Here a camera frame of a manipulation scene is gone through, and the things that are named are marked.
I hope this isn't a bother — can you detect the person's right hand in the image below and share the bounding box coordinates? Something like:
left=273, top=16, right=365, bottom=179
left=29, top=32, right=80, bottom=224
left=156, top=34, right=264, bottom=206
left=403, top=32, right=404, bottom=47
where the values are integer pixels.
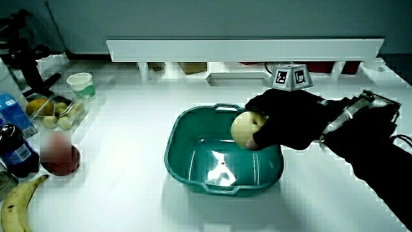
left=245, top=63, right=326, bottom=151

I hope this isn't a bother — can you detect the yellow-green apple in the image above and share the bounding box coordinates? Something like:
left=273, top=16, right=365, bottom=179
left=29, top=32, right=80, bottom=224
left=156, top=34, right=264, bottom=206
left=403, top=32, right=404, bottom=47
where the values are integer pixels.
left=230, top=111, right=268, bottom=150

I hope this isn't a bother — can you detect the teal plastic basin plate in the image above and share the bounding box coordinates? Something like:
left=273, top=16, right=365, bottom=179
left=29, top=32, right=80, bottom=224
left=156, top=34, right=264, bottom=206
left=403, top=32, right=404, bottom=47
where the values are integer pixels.
left=164, top=103, right=285, bottom=198

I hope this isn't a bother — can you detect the person's right forearm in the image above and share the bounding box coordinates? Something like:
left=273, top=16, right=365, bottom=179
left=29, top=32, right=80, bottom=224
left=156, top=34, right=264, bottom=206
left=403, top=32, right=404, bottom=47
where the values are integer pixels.
left=319, top=90, right=412, bottom=231

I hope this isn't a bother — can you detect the white shelf riser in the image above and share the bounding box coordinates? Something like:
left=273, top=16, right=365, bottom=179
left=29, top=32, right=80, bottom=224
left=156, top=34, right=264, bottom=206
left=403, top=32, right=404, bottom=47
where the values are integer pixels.
left=106, top=38, right=386, bottom=83

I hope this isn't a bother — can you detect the brown cardboard box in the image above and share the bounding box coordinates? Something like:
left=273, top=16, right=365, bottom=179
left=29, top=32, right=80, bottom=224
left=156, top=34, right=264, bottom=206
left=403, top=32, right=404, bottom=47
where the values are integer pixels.
left=176, top=61, right=209, bottom=76

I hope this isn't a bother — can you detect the clear plastic fruit tray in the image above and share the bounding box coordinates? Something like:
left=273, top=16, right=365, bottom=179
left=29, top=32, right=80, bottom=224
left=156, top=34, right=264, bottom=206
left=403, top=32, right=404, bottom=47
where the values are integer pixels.
left=25, top=93, right=89, bottom=130

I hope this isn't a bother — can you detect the white green paper cup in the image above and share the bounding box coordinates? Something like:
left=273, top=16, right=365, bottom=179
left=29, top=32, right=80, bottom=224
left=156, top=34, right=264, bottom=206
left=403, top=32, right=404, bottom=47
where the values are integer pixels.
left=66, top=72, right=97, bottom=101

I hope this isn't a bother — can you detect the red apple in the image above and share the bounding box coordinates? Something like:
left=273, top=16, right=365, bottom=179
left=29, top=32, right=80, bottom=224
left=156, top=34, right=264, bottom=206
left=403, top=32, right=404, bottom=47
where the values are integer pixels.
left=40, top=131, right=82, bottom=177

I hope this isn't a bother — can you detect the orange fruit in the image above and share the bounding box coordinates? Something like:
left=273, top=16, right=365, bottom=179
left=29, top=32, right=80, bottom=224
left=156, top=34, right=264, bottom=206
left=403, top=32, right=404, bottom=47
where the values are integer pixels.
left=25, top=98, right=55, bottom=117

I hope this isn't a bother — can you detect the black tripod stand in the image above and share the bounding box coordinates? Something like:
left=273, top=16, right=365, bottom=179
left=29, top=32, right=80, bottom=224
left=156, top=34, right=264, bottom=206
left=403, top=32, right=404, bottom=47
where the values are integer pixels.
left=0, top=8, right=62, bottom=98

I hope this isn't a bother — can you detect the blue drink carton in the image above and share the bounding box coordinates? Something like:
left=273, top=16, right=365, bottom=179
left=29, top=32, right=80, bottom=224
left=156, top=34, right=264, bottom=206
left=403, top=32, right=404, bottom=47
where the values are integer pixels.
left=0, top=93, right=38, bottom=139

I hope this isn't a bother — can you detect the dark soda bottle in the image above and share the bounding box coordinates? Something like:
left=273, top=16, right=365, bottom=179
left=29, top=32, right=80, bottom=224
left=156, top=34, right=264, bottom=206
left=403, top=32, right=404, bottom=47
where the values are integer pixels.
left=0, top=118, right=41, bottom=179

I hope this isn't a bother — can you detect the yellow banana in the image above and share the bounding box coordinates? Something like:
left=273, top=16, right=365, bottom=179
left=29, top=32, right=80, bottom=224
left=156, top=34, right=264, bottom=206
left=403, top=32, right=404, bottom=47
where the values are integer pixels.
left=0, top=174, right=50, bottom=232

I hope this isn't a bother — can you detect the clear glass container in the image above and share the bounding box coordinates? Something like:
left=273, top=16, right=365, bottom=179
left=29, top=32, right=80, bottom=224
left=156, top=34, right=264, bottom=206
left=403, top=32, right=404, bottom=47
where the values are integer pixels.
left=0, top=160, right=19, bottom=201

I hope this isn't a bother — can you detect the black cable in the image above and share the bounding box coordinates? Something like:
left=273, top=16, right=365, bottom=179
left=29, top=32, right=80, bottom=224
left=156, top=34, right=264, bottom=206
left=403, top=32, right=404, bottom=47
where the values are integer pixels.
left=390, top=134, right=412, bottom=150

